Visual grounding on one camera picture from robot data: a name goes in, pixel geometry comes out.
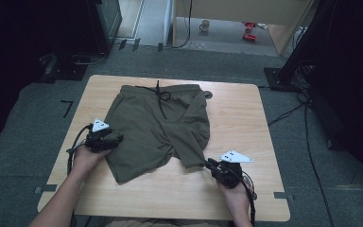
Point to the black stand base plate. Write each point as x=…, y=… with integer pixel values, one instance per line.
x=277, y=79

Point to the red tool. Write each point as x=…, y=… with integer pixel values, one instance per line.
x=249, y=25
x=249, y=37

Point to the person's right hand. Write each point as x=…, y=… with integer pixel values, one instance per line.
x=234, y=195

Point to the beige mug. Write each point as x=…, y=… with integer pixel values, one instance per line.
x=204, y=25

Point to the grey tape strip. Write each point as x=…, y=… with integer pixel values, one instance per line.
x=284, y=195

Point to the person's left hand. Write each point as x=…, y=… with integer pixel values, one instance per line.
x=86, y=160

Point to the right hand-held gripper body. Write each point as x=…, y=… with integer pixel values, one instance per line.
x=231, y=170

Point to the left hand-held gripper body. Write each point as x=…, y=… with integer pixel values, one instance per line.
x=100, y=137

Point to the olive green shorts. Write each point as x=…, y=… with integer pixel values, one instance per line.
x=157, y=132

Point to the black equipment cabinet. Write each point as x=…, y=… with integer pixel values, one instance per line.
x=105, y=22

